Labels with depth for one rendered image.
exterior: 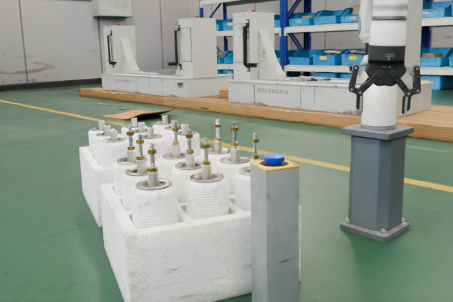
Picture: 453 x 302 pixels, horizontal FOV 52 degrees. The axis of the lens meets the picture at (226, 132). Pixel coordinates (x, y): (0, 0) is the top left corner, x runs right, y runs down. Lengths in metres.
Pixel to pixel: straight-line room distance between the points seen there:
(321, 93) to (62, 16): 5.14
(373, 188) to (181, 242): 0.60
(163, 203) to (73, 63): 6.76
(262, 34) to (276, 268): 3.06
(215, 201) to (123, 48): 4.54
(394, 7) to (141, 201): 0.64
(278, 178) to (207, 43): 3.61
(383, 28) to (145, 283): 0.70
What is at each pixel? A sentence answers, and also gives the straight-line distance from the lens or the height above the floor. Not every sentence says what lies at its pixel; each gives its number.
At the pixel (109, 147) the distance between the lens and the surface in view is 1.48.
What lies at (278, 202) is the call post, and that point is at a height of 0.25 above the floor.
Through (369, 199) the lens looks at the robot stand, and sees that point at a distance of 1.37.
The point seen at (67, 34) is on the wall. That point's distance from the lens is 7.64.
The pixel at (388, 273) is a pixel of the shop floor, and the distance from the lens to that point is 1.21.
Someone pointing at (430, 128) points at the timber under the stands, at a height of 0.06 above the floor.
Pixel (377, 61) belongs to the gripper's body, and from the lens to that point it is 1.04.
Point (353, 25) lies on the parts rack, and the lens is 6.21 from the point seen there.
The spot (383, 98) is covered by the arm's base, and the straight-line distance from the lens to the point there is 1.33.
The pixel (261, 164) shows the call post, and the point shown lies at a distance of 0.88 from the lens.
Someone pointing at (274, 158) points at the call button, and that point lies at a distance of 0.87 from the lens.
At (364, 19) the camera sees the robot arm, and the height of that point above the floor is 0.59.
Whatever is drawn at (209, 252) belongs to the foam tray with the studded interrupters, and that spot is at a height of 0.11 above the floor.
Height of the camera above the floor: 0.53
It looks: 10 degrees down
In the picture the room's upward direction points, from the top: 1 degrees counter-clockwise
